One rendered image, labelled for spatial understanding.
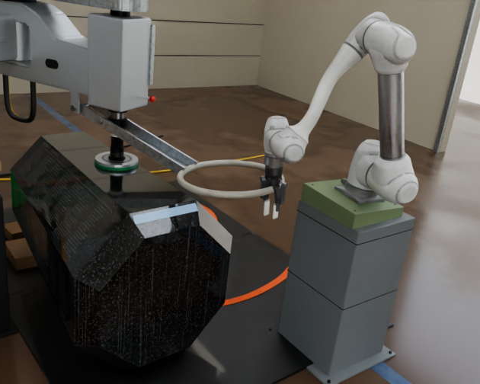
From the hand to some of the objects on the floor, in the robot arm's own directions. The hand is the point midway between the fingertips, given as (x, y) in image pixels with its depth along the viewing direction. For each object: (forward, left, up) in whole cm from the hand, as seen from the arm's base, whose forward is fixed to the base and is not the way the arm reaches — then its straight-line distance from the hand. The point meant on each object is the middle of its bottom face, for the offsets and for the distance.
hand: (270, 209), depth 239 cm
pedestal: (+124, -93, -98) cm, 184 cm away
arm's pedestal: (-54, +8, -81) cm, 98 cm away
